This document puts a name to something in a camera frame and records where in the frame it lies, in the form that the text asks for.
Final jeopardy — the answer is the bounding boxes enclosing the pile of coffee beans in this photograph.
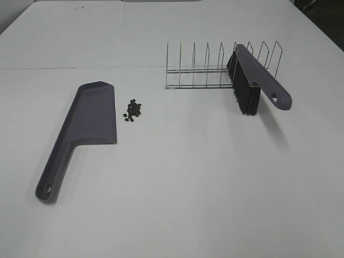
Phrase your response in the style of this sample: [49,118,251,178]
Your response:
[123,99,142,122]

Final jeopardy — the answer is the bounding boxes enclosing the grey plastic dustpan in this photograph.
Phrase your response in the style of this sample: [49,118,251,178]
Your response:
[35,81,117,204]

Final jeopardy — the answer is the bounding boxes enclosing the grey brush black bristles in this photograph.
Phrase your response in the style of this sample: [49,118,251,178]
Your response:
[227,44,292,116]

